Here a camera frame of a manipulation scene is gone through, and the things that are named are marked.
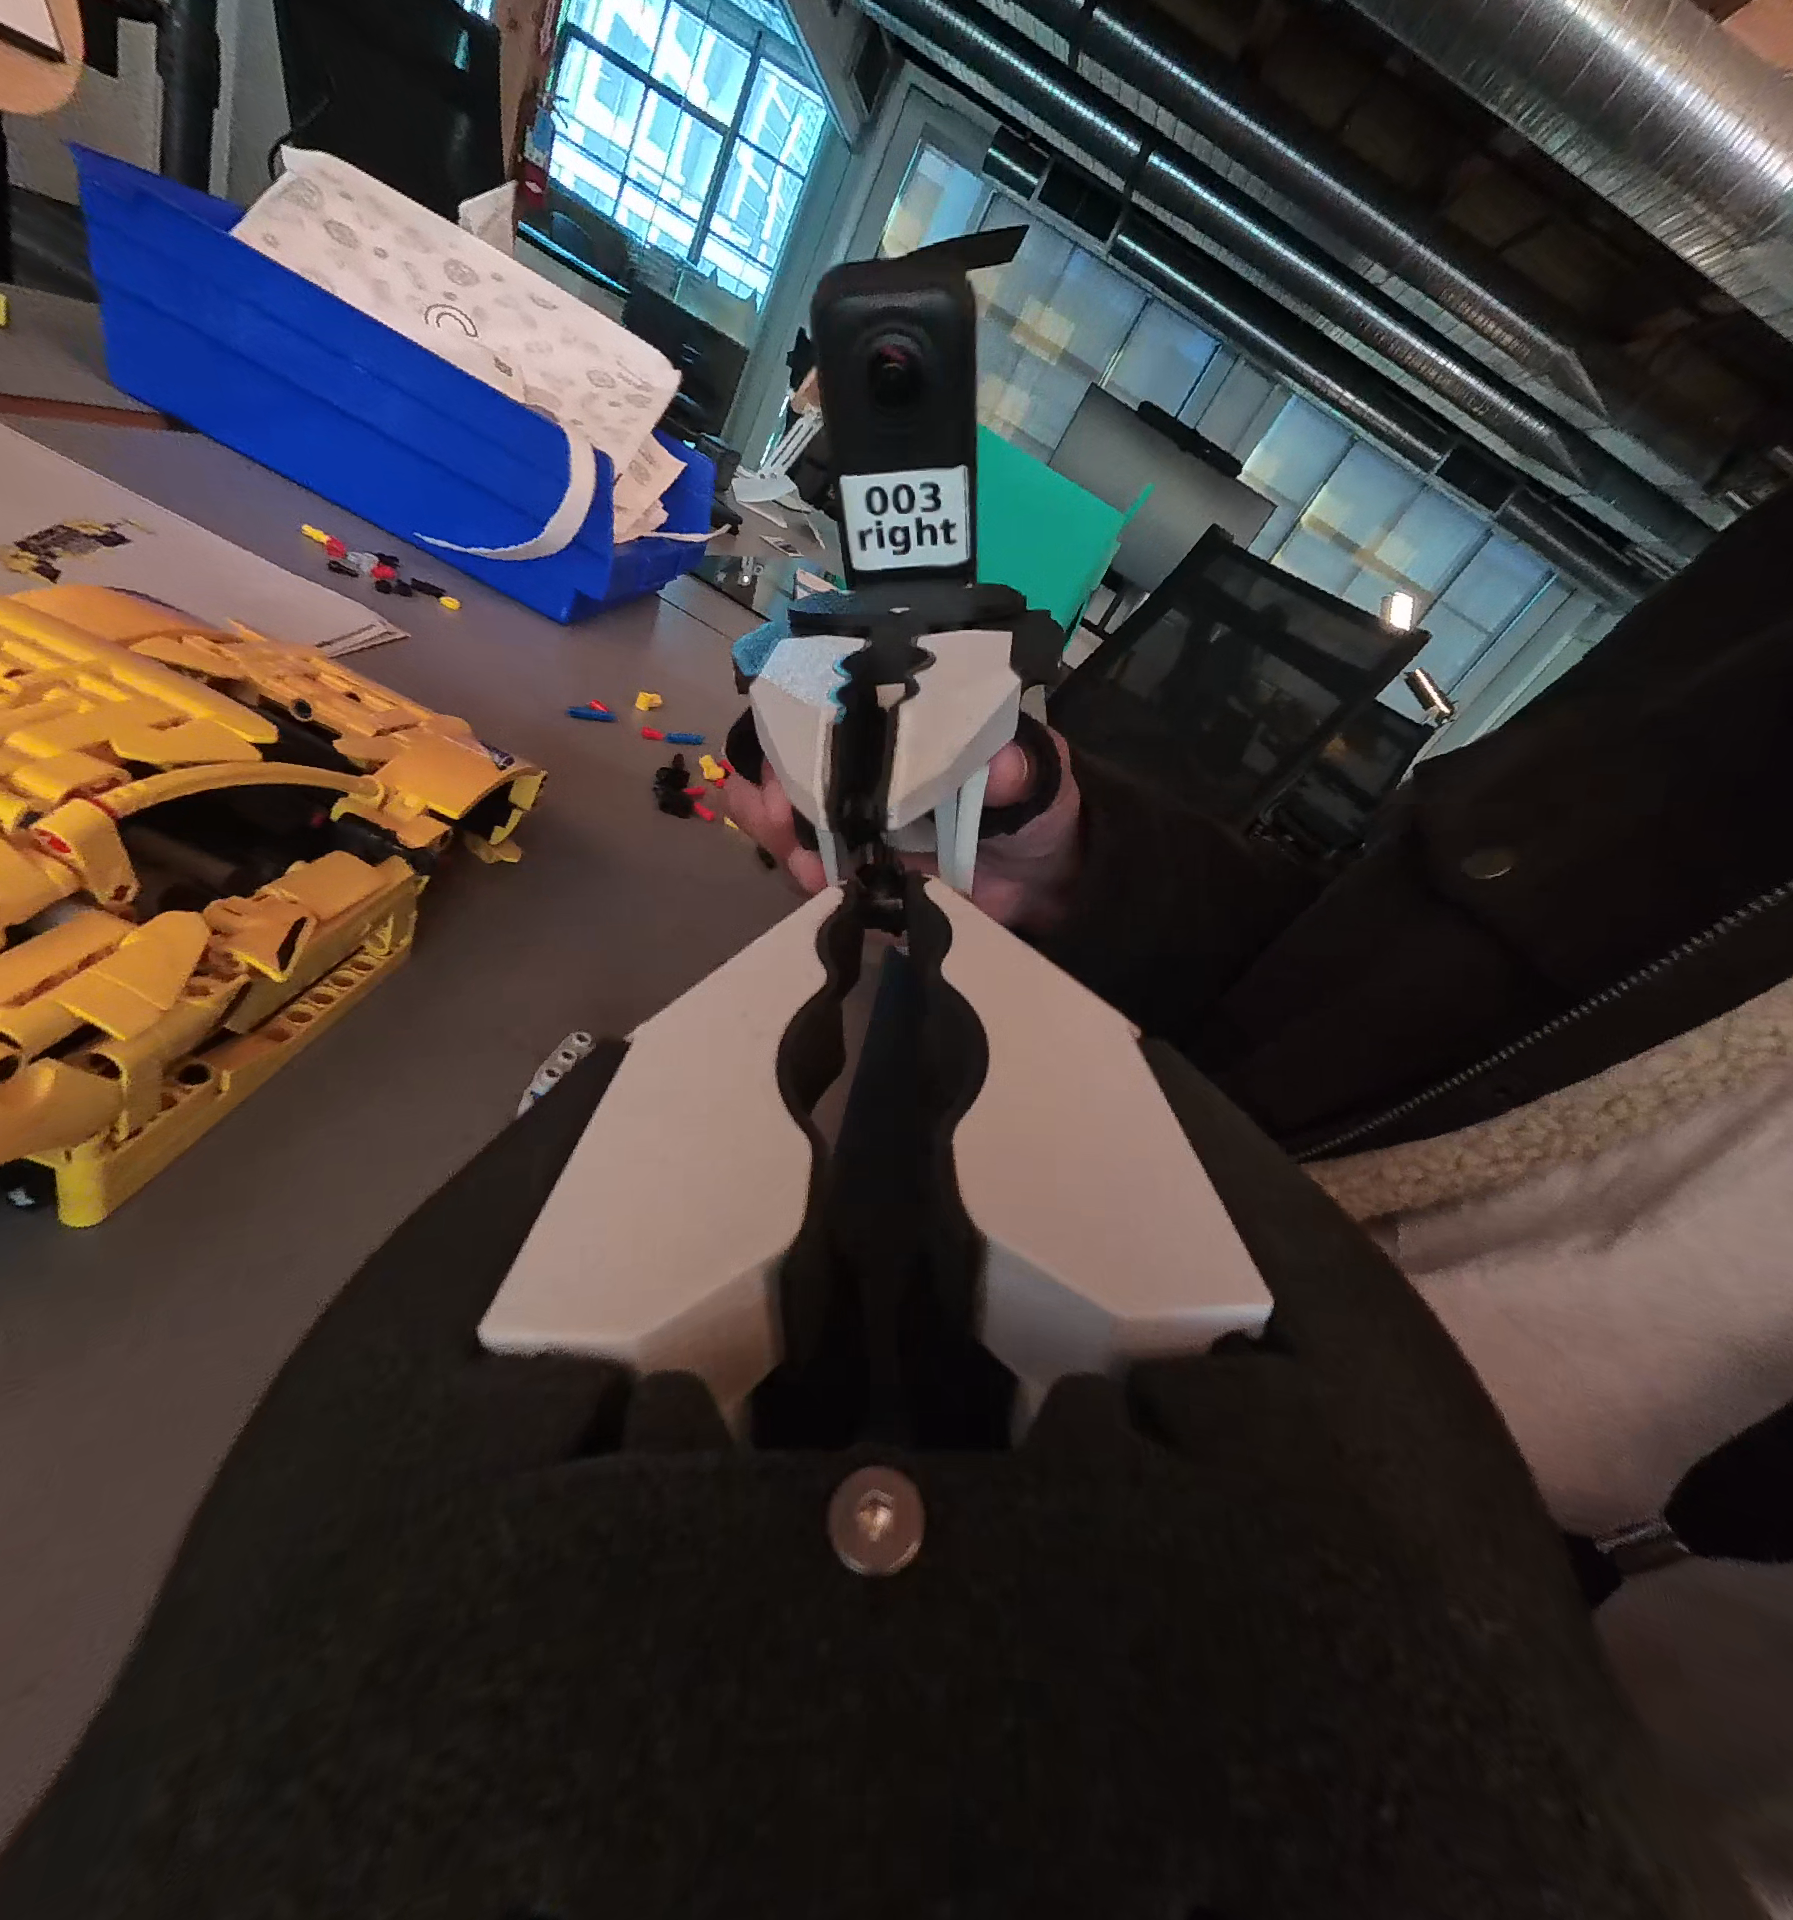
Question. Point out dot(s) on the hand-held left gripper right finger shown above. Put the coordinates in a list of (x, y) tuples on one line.
[(1106, 1200)]

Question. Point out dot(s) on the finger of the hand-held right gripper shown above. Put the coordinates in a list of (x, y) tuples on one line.
[(806, 720), (956, 705)]

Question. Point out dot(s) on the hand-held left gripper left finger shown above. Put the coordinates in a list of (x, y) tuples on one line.
[(657, 1200)]

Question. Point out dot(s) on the small black connector piece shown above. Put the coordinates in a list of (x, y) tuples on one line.
[(877, 888)]

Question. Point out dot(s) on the yellow toy brick car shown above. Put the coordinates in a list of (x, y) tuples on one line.
[(161, 900)]

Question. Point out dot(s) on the grey desk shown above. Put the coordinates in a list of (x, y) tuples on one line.
[(386, 1050)]

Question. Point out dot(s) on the person's right hand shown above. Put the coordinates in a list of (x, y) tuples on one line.
[(1040, 877)]

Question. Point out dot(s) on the scatter of small coloured pins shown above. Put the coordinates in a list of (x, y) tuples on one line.
[(671, 780)]

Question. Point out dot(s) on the teal plastic bin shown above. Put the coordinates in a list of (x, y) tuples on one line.
[(1046, 524)]

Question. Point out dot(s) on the paned window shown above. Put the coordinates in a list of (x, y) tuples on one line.
[(671, 135)]

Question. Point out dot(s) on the cluster of tiny coloured pieces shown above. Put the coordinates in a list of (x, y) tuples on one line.
[(379, 569)]

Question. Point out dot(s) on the white patterned paper bag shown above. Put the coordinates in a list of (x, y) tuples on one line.
[(448, 300)]

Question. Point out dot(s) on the blue plastic bin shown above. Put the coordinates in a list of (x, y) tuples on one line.
[(313, 391)]

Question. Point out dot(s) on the dark upright panel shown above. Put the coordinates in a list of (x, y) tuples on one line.
[(370, 89)]

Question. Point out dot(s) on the open instruction booklet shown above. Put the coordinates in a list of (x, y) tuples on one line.
[(161, 524)]

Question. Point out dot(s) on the wooden display board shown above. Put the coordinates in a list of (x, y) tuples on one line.
[(10, 44)]

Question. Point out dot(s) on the dark wall monitor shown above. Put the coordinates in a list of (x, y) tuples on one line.
[(1166, 472)]

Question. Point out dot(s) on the silver ventilation duct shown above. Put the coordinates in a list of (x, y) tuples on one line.
[(1660, 135)]

